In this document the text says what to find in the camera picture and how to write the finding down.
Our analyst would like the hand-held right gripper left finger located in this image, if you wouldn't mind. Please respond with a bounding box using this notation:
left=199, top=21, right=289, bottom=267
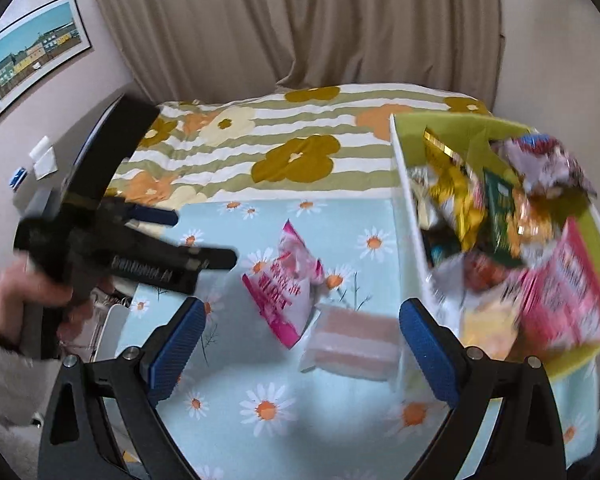
left=37, top=297, right=207, bottom=480

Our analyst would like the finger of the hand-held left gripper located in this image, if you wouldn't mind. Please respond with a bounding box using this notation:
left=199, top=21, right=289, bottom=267
left=130, top=232, right=238, bottom=272
left=112, top=199, right=179, bottom=228

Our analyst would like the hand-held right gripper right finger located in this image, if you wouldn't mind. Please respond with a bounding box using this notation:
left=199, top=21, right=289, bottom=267
left=399, top=297, right=566, bottom=480

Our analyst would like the cream snack packet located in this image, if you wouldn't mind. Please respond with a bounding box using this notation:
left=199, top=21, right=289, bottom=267
left=460, top=305, right=523, bottom=358

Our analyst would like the pink white snack bag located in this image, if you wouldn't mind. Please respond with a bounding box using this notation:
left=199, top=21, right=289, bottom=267
left=241, top=219, right=327, bottom=350

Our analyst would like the green cardboard box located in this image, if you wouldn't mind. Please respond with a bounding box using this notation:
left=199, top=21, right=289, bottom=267
left=389, top=112, right=600, bottom=393

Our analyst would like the pink printed snack packet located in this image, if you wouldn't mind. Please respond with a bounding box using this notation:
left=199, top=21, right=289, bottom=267
left=520, top=217, right=600, bottom=351

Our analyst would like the small green snack packet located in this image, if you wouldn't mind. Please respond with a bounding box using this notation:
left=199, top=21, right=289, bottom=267
left=482, top=167, right=526, bottom=266

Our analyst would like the gold snack packet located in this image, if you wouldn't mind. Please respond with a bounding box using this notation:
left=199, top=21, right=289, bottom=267
left=422, top=127, right=486, bottom=253

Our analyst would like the orange snack packet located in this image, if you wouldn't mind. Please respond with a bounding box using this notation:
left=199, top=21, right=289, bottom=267
left=512, top=187, right=563, bottom=261

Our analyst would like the purple snack bag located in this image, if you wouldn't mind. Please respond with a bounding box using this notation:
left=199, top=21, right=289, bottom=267
left=490, top=132, right=598, bottom=206

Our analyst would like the person's left forearm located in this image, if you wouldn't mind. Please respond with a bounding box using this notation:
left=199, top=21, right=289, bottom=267
left=0, top=280, right=63, bottom=466

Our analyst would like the person's left hand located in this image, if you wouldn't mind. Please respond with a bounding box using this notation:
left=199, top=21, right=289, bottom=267
left=0, top=260, right=116, bottom=348

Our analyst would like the pink white striped block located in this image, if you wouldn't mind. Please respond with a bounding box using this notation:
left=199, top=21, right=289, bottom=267
left=298, top=305, right=401, bottom=383

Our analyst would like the light blue daisy cloth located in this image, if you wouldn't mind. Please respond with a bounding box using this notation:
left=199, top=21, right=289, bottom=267
left=112, top=195, right=600, bottom=480

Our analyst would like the white tissue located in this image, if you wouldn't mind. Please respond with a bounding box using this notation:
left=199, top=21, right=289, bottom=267
left=29, top=135, right=57, bottom=180

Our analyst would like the green striped flowered blanket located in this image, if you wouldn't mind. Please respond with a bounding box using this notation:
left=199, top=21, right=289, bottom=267
left=100, top=82, right=493, bottom=211

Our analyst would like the beige curtain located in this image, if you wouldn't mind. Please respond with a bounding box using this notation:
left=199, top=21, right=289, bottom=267
left=82, top=0, right=506, bottom=106

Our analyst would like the framed wall picture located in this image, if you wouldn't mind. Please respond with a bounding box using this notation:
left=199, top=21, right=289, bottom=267
left=0, top=0, right=92, bottom=123

